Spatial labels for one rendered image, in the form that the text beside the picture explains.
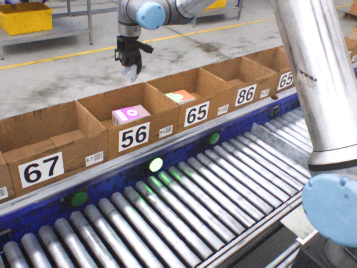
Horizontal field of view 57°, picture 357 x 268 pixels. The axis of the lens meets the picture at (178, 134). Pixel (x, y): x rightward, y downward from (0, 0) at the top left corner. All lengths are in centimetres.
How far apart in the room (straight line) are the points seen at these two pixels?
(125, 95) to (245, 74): 91
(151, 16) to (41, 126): 74
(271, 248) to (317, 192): 176
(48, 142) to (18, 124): 16
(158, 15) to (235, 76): 122
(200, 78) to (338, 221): 147
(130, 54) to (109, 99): 41
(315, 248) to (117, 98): 114
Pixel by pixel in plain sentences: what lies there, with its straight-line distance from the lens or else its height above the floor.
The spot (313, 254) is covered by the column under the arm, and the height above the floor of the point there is 108.
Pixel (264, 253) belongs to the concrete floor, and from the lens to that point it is 239.
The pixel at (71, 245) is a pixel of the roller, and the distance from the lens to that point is 137.
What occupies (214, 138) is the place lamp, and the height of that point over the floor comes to 82.
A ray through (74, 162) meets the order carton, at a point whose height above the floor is 94.
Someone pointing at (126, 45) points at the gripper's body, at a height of 137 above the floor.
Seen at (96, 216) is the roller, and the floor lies 75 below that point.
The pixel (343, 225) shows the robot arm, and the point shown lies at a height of 138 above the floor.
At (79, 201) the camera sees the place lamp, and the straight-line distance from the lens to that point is 143.
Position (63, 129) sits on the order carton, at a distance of 166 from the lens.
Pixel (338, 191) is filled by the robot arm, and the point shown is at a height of 144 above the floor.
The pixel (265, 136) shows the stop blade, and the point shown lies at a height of 77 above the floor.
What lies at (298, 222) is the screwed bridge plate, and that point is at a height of 75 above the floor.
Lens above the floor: 184
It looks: 35 degrees down
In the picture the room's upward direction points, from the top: 7 degrees clockwise
